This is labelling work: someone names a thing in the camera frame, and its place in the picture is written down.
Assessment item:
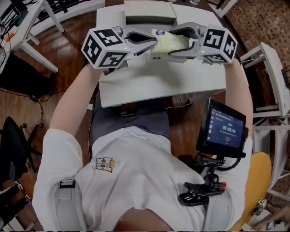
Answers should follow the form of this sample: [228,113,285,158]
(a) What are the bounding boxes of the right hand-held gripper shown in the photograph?
[169,22,238,64]

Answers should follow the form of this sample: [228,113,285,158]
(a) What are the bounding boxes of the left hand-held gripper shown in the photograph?
[81,26,157,70]

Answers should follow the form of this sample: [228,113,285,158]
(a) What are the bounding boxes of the pale green tissues pack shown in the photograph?
[150,29,193,61]

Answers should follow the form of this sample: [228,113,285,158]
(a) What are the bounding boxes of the beige cardboard box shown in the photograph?
[124,0,178,26]

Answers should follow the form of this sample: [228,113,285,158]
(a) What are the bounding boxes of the person's right forearm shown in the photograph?
[223,58,254,139]

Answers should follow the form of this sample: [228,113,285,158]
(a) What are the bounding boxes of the person's left forearm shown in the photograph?
[49,64,107,137]

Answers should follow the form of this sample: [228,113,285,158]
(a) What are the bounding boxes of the white bench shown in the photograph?
[29,0,106,36]

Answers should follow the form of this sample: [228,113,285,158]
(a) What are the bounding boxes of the person's dark trousers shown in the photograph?
[90,99,171,142]

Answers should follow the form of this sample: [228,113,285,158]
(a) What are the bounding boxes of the black tablet screen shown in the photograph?
[195,98,249,159]

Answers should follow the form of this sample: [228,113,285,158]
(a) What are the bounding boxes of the white side table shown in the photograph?
[0,0,65,73]

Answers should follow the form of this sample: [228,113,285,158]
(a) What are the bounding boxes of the black bag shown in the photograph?
[0,53,56,96]

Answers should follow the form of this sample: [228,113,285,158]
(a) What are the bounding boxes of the person's white shirt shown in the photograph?
[31,126,253,232]

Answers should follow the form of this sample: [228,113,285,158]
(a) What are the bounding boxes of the yellow chair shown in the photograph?
[228,151,272,232]

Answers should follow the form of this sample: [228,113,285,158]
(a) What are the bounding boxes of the black office chair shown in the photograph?
[0,116,45,182]

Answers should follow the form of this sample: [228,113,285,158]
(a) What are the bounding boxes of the spare hand-held gripper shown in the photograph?
[253,198,268,216]

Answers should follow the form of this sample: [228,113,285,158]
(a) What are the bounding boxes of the white metal frame table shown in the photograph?
[239,42,290,198]

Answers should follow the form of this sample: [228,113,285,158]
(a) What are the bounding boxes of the black floor cable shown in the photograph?
[0,87,47,122]

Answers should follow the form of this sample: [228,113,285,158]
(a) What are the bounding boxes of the black clamp mount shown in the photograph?
[178,156,227,207]

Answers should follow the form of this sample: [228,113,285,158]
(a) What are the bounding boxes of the grey shoulder strap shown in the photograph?
[55,178,88,232]

